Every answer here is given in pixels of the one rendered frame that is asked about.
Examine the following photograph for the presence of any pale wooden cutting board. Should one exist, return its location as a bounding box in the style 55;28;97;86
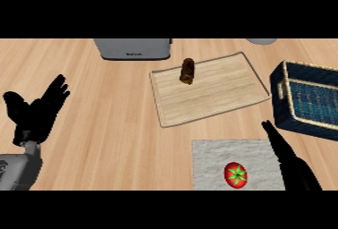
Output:
148;51;272;129

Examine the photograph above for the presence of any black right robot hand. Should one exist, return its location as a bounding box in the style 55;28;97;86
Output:
260;120;323;191

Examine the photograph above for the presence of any red tomato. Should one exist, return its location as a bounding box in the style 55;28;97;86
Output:
223;161;249;190

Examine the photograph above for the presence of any dark blue wicker basket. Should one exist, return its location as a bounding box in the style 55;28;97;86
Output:
269;60;338;142

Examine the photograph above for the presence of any white textured placemat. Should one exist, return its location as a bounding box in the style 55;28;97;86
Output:
190;139;286;191

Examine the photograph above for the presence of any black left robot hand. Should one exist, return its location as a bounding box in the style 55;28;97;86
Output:
1;73;71;147

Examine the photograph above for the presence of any grey appliance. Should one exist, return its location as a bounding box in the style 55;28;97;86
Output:
93;38;173;62

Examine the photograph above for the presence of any grey round object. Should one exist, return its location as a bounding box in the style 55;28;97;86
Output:
243;38;279;46

